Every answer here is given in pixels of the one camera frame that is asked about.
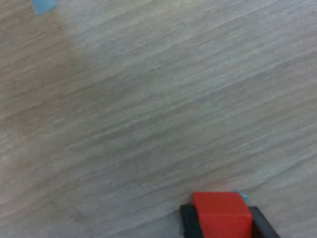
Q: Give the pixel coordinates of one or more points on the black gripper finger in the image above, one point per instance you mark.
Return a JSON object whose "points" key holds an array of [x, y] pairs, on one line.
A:
{"points": [[263, 226], [189, 223]]}

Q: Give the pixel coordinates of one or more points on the red cube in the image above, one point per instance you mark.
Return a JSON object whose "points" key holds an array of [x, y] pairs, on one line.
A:
{"points": [[223, 210]]}

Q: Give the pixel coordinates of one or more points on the small light blue tape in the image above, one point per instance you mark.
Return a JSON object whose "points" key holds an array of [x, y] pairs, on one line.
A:
{"points": [[244, 197]]}

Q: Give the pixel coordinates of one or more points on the narrow light blue tape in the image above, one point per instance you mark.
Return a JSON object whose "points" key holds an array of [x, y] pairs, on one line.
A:
{"points": [[43, 5]]}

